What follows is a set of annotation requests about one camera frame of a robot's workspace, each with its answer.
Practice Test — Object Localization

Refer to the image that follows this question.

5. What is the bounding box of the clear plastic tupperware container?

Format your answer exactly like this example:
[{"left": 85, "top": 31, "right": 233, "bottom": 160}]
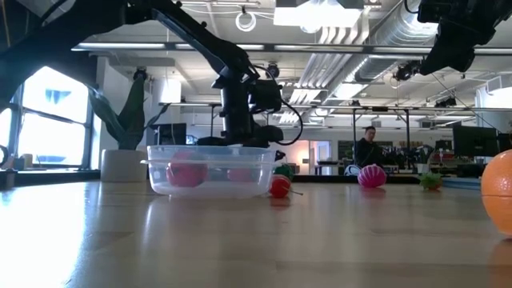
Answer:
[{"left": 140, "top": 144, "right": 278, "bottom": 200}]

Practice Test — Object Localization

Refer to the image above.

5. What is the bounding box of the silver ceiling air duct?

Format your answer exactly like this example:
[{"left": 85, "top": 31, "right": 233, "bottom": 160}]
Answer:
[{"left": 354, "top": 0, "right": 441, "bottom": 83}]

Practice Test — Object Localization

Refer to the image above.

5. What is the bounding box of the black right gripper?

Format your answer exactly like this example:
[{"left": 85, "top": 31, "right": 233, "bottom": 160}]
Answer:
[{"left": 419, "top": 0, "right": 512, "bottom": 76}]

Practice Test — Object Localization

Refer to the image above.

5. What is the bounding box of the bright red toy cherry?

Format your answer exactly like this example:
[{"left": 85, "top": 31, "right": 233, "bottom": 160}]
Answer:
[{"left": 268, "top": 174, "right": 304, "bottom": 200}]

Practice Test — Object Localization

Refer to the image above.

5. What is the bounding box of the green toy bell pepper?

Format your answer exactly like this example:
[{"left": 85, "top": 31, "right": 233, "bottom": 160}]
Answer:
[{"left": 274, "top": 162, "right": 295, "bottom": 181}]

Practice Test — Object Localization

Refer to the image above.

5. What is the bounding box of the small green leafy toy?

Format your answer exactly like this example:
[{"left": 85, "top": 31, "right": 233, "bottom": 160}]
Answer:
[{"left": 418, "top": 171, "right": 444, "bottom": 191}]

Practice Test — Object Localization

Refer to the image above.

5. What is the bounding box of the purple white striped toy onion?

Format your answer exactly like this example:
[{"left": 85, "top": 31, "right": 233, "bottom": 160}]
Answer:
[{"left": 357, "top": 163, "right": 388, "bottom": 189}]

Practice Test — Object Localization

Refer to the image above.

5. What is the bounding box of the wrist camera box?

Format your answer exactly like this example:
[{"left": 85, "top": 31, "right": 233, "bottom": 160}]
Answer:
[
  {"left": 417, "top": 0, "right": 442, "bottom": 24},
  {"left": 250, "top": 78, "right": 283, "bottom": 114}
]

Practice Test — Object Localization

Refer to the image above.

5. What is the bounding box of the person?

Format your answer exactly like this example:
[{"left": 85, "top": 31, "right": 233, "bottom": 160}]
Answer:
[{"left": 354, "top": 125, "right": 386, "bottom": 169}]

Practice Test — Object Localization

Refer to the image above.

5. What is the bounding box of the orange toy fruit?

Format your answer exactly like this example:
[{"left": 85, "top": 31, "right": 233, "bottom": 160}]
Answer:
[{"left": 480, "top": 149, "right": 512, "bottom": 237}]

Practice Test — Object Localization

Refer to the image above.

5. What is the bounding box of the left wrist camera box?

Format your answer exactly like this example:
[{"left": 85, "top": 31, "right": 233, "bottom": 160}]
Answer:
[{"left": 250, "top": 78, "right": 283, "bottom": 114}]

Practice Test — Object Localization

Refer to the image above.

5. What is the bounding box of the small dark monitor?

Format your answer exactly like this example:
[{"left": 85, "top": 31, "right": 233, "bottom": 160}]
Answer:
[{"left": 150, "top": 122, "right": 188, "bottom": 146}]

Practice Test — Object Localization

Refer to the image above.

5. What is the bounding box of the white ceiling light panel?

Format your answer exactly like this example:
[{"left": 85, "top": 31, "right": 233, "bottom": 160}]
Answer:
[{"left": 274, "top": 0, "right": 364, "bottom": 28}]

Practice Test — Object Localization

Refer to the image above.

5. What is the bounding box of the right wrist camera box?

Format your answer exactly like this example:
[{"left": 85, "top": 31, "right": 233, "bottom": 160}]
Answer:
[{"left": 417, "top": 0, "right": 442, "bottom": 24}]

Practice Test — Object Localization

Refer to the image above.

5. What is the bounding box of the large black monitor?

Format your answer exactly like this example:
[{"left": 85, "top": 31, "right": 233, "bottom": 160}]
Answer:
[{"left": 452, "top": 125, "right": 500, "bottom": 163}]

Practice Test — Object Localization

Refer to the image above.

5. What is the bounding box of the green plant in white pot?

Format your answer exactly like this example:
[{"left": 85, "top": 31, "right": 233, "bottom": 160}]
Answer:
[{"left": 87, "top": 71, "right": 171, "bottom": 183}]

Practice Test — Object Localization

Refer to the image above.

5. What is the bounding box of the round red toy tomato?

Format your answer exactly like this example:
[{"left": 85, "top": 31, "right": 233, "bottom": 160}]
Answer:
[{"left": 226, "top": 166, "right": 256, "bottom": 184}]

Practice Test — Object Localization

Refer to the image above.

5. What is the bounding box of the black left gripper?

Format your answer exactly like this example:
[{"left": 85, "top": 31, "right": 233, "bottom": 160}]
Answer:
[{"left": 198, "top": 73, "right": 286, "bottom": 181}]

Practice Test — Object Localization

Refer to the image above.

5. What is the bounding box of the black aluminium table frame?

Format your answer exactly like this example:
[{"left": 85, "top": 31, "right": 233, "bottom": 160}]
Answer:
[{"left": 0, "top": 170, "right": 421, "bottom": 186}]

